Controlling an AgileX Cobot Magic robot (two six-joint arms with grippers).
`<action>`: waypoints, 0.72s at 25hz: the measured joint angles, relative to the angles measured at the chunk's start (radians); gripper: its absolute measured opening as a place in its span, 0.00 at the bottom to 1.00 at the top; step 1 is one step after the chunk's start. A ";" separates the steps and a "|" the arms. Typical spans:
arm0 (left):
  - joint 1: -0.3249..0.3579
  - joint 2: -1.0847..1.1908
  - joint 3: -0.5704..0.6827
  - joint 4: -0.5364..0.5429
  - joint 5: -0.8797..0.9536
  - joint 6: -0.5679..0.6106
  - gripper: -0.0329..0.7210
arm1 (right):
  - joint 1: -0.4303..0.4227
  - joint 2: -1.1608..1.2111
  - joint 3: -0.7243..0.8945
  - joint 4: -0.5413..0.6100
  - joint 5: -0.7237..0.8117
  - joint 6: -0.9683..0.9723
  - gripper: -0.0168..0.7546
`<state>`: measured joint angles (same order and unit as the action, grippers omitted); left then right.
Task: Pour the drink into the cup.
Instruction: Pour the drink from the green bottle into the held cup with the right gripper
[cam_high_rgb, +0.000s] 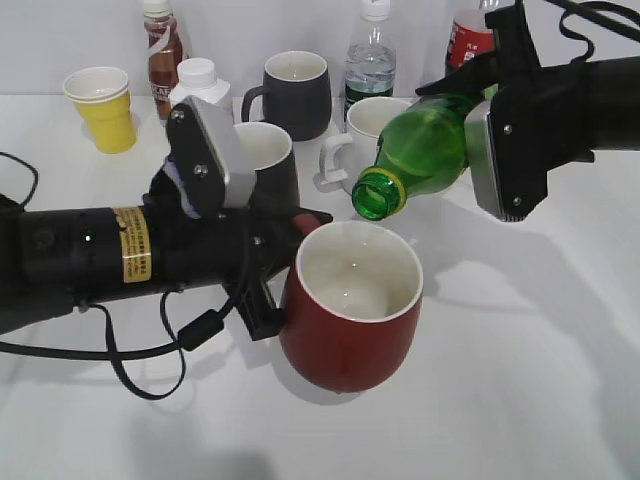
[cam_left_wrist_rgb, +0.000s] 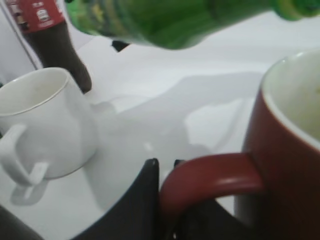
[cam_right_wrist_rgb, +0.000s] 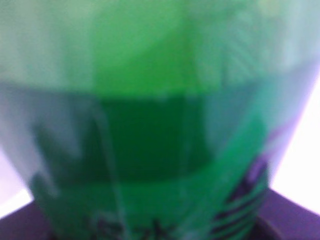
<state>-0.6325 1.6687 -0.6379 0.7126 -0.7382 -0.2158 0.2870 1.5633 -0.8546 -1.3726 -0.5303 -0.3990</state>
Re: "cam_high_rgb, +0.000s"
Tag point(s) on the yellow paper cup stack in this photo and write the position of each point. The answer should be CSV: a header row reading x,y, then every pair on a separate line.
x,y
101,96

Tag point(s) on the white yogurt bottle purple label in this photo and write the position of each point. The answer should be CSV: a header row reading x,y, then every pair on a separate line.
x,y
198,77

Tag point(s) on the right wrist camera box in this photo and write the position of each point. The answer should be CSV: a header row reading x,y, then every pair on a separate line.
x,y
482,161

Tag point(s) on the green plastic soda bottle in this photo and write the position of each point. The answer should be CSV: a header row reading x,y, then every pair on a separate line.
x,y
420,151

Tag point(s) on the cola bottle red label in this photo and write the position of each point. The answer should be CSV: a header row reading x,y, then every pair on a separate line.
x,y
469,36

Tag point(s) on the black mug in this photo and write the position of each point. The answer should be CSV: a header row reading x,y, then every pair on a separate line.
x,y
296,94
271,149

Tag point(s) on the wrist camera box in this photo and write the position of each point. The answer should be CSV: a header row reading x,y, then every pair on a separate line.
x,y
207,162
482,161

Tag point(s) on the white ceramic mug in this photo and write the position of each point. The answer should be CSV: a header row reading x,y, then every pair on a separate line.
x,y
344,156

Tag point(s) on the black mug front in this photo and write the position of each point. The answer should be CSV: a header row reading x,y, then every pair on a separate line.
x,y
271,149

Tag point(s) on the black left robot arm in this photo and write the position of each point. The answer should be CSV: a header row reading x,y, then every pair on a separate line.
x,y
53,262

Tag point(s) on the brown coffee drink bottle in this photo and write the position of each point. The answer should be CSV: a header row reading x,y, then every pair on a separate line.
x,y
165,51

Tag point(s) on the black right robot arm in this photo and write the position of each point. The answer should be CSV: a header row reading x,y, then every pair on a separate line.
x,y
612,110

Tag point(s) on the red ceramic mug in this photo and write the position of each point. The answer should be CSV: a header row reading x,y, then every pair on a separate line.
x,y
352,300

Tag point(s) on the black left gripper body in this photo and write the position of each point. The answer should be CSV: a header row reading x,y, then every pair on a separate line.
x,y
240,249

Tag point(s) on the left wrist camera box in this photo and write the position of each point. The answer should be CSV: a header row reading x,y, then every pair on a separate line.
x,y
207,162

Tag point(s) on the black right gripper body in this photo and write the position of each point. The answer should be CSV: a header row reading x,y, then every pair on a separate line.
x,y
538,114

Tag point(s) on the black mug rear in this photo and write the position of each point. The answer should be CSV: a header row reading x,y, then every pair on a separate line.
x,y
296,94

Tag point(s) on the clear water bottle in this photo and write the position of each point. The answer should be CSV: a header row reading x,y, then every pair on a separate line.
x,y
370,65

